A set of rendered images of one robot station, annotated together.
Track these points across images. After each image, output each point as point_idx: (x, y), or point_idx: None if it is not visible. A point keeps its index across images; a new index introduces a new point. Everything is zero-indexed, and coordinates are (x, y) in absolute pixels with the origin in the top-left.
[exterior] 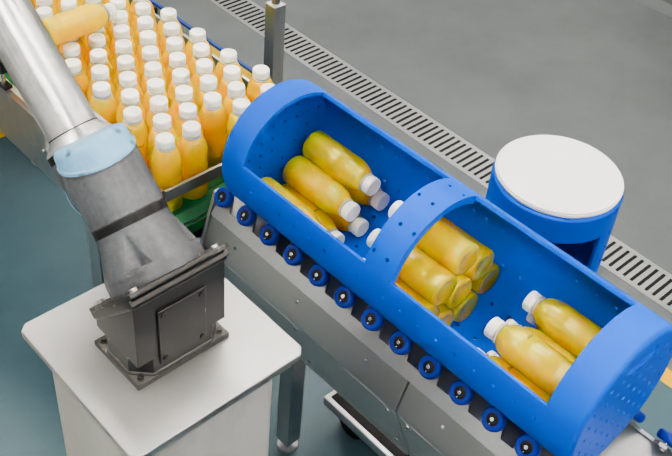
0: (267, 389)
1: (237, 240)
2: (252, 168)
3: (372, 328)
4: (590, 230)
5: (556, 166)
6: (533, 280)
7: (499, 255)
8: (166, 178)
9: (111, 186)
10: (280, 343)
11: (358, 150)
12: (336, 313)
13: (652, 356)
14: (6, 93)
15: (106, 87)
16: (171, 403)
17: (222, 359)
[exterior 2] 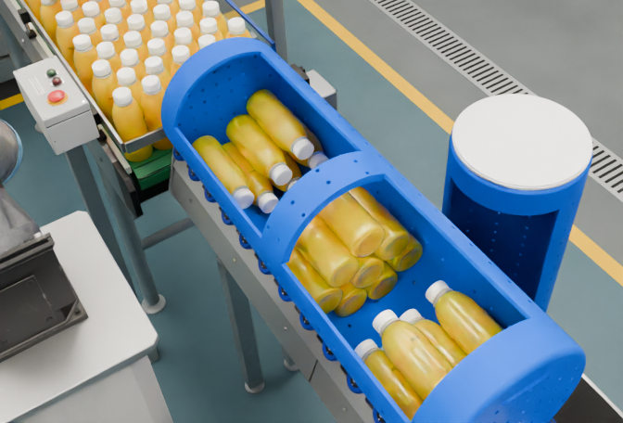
0: (128, 373)
1: (193, 193)
2: (198, 125)
3: (286, 299)
4: (545, 202)
5: (519, 130)
6: (453, 263)
7: (424, 232)
8: (126, 131)
9: None
10: (137, 329)
11: (307, 108)
12: (261, 277)
13: (542, 380)
14: (31, 41)
15: (85, 40)
16: (6, 390)
17: (73, 343)
